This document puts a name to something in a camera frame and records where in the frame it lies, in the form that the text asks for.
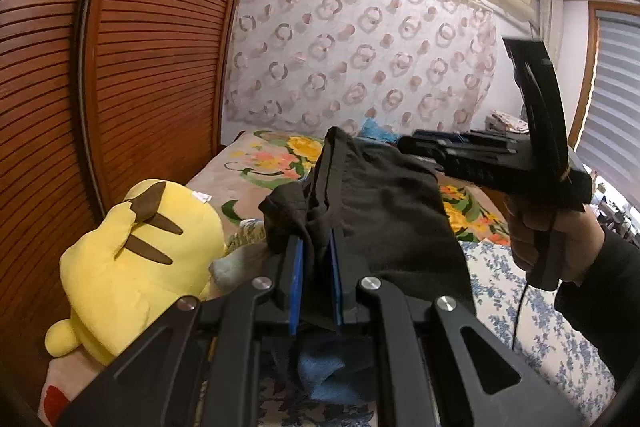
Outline black shorts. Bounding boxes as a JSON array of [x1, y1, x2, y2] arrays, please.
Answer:
[[259, 127, 476, 312]]

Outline person's right forearm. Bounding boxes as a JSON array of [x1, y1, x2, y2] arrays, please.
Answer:
[[554, 230, 640, 387]]

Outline person's right hand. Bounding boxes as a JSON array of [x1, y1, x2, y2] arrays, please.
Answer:
[[506, 197, 605, 285]]

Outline cardboard box with blue cloth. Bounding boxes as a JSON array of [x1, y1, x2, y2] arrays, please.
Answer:
[[358, 118, 400, 145]]

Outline stack of papers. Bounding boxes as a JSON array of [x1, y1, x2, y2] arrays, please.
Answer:
[[485, 109, 528, 134]]

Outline grey zebra window blind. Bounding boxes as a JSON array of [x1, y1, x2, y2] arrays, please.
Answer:
[[577, 10, 639, 206]]

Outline folded blue jeans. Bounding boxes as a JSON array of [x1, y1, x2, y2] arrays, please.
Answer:
[[295, 333, 376, 405]]

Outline blue floral white blanket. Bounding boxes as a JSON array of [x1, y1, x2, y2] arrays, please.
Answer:
[[258, 212, 614, 426]]

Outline circle patterned curtain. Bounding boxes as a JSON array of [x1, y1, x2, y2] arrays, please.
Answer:
[[222, 0, 498, 139]]

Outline folded grey pants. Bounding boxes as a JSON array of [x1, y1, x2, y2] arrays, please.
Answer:
[[208, 242, 271, 295]]

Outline yellow Pikachu plush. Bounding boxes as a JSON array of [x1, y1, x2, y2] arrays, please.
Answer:
[[44, 179, 227, 365]]

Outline beige side curtain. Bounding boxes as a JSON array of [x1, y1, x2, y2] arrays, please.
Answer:
[[539, 0, 564, 68]]

